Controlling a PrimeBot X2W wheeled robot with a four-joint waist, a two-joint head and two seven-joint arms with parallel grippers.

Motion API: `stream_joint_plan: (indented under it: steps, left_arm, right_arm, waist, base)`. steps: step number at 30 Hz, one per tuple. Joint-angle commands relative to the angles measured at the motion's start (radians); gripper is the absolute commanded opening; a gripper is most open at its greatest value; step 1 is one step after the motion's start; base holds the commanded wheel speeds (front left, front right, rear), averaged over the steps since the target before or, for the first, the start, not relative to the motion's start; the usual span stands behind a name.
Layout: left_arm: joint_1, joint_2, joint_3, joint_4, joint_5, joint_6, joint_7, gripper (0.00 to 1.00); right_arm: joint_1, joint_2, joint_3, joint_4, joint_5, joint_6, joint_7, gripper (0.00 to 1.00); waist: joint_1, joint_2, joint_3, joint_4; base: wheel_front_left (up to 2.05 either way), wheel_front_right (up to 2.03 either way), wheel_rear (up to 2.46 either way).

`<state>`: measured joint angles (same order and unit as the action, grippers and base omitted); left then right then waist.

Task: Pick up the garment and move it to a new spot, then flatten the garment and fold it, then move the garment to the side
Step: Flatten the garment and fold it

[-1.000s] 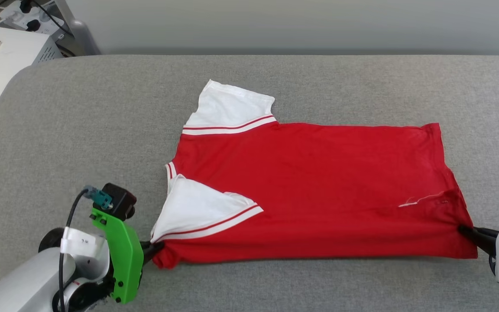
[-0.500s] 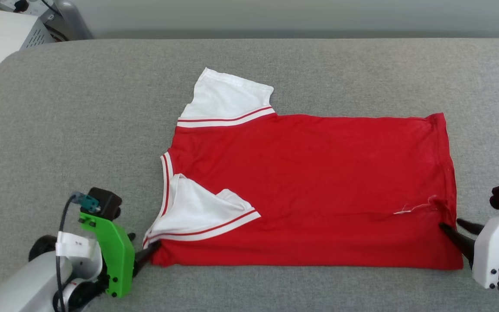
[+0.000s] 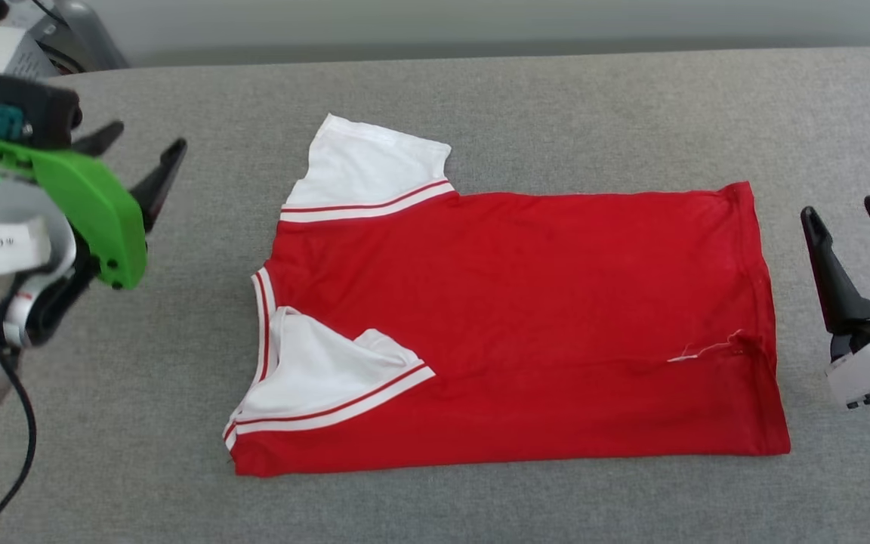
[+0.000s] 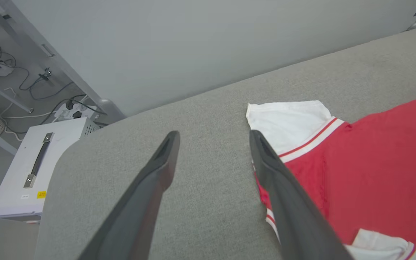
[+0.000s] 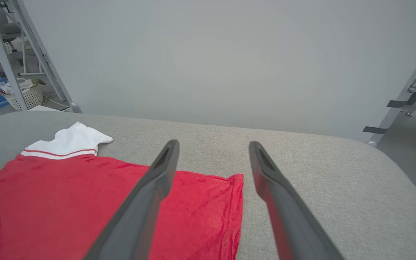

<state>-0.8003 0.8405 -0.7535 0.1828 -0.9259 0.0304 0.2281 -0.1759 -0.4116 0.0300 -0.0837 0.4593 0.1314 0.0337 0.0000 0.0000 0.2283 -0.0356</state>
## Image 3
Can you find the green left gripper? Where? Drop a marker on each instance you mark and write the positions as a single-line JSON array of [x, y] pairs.
[[95, 204]]

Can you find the red and white T-shirt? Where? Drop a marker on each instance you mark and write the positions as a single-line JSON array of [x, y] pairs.
[[518, 302]]

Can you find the grey metal stand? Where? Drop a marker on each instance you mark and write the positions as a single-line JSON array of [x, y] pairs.
[[84, 34]]

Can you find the white partition screen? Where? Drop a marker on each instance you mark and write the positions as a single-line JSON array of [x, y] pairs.
[[480, 15]]

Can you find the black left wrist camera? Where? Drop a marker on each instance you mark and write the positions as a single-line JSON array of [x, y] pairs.
[[35, 109]]

